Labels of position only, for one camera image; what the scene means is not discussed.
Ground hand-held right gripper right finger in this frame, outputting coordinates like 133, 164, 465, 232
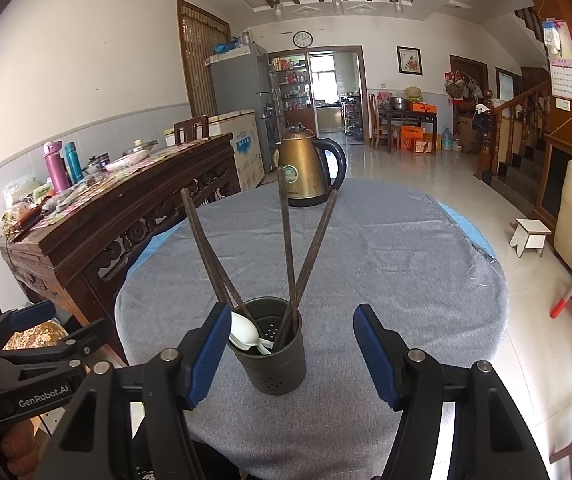
353, 303, 552, 480

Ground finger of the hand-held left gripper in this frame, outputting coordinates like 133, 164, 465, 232
0, 317, 110, 369
0, 301, 57, 347

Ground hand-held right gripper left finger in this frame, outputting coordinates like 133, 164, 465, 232
33, 301, 233, 480

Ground dark grey utensil holder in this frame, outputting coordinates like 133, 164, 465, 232
227, 296, 307, 396

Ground person's left hand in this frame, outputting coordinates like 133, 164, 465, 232
0, 410, 50, 477

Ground gold patterned cloth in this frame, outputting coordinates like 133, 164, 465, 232
3, 321, 66, 351

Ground carved wooden sideboard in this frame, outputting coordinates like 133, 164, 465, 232
0, 132, 243, 366

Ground grey tablecloth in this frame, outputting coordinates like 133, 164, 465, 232
114, 177, 512, 480

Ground pink insulated bottle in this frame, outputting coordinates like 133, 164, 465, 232
43, 141, 71, 194

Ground blue table cover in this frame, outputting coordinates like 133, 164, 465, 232
124, 200, 497, 281

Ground teal insulated bottle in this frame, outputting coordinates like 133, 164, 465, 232
64, 141, 84, 184

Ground small steel pot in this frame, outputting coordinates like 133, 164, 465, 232
82, 152, 111, 176

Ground pink checkered table mat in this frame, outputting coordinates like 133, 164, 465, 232
40, 139, 207, 223

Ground steel pot with lid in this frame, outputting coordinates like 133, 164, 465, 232
122, 139, 159, 157

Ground white chest freezer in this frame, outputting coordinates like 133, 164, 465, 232
163, 109, 267, 191

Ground brass electric kettle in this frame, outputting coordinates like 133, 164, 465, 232
272, 123, 347, 208

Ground small white stool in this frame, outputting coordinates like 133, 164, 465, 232
509, 218, 552, 258

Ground orange carton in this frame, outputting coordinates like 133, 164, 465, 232
400, 126, 425, 152

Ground dark wooden chair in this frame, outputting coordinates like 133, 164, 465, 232
174, 115, 209, 146

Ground dark wooden side table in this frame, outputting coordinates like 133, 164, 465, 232
378, 109, 439, 153

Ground wooden stair railing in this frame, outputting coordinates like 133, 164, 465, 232
473, 77, 554, 186

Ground grey refrigerator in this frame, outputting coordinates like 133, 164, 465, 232
205, 42, 287, 173

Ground glass kitchen shelf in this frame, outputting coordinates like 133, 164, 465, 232
268, 55, 311, 116

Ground wooden door with bamboo blind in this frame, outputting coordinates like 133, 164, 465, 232
177, 0, 231, 118

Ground framed wall picture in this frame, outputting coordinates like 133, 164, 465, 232
397, 46, 423, 76

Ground wall calendar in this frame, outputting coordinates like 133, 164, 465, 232
541, 19, 572, 103

